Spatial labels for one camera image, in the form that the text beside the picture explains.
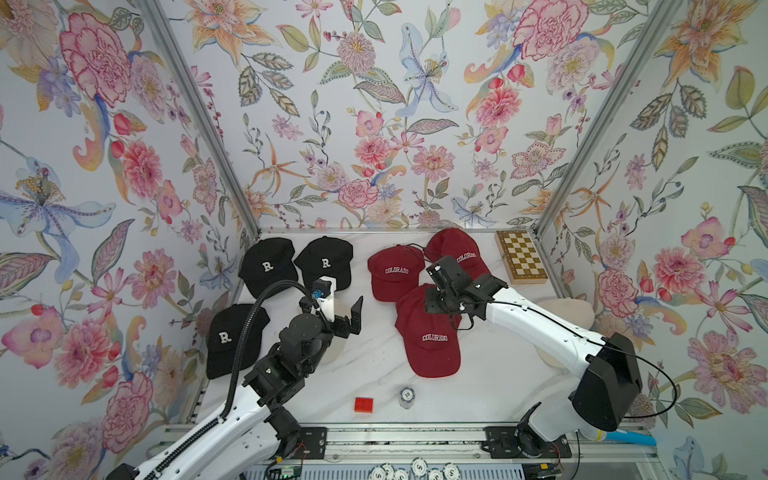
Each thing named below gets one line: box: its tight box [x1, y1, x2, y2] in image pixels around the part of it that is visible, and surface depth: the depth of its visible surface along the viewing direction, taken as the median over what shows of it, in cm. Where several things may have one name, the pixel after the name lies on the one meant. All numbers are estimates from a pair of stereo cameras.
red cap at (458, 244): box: [424, 228, 491, 279], surface depth 110 cm
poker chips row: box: [368, 457, 461, 480], surface depth 72 cm
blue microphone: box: [605, 429, 657, 447], surface depth 76 cm
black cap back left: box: [238, 237, 298, 298], surface depth 109 cm
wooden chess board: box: [494, 230, 548, 285], surface depth 112 cm
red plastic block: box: [354, 397, 375, 413], surface depth 81 cm
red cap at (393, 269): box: [368, 244, 425, 302], surface depth 103 cm
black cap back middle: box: [294, 236, 354, 291], surface depth 111 cm
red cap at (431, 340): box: [396, 284, 462, 378], surface depth 88 cm
